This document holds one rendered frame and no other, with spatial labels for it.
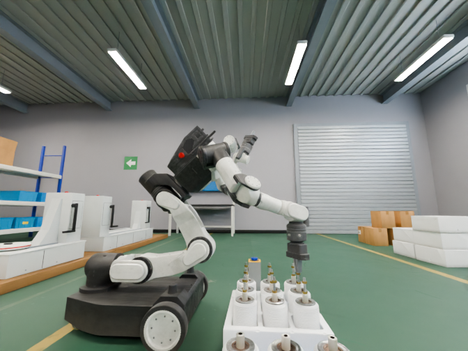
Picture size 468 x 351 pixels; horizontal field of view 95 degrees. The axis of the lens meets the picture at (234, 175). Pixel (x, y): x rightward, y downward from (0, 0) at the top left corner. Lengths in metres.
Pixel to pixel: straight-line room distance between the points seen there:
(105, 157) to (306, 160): 5.89
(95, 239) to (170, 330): 2.43
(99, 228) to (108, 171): 4.12
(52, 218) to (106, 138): 4.98
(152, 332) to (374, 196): 6.34
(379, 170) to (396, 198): 0.83
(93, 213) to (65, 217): 0.54
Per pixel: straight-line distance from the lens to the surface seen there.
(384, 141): 7.35
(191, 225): 1.27
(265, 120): 6.63
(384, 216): 4.68
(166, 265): 1.34
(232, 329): 0.95
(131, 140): 7.27
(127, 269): 1.37
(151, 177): 1.34
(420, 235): 3.59
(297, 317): 0.99
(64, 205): 3.01
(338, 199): 6.46
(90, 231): 3.47
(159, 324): 1.17
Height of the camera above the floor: 0.60
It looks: 9 degrees up
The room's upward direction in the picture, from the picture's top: straight up
